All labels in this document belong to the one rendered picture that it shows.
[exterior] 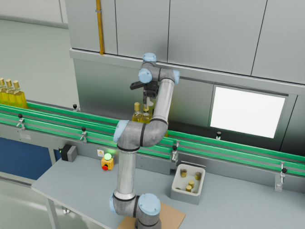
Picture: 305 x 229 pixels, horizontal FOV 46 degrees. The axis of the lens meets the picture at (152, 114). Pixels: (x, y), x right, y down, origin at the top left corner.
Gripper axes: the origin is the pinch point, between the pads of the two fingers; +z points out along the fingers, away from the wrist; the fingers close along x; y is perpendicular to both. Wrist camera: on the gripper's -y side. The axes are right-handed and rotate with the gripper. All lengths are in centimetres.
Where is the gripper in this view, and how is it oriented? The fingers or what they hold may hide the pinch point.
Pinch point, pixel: (145, 105)
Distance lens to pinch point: 222.4
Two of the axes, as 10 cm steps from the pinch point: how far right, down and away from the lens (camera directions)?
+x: 2.6, -5.9, 7.6
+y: 9.6, 1.7, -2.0
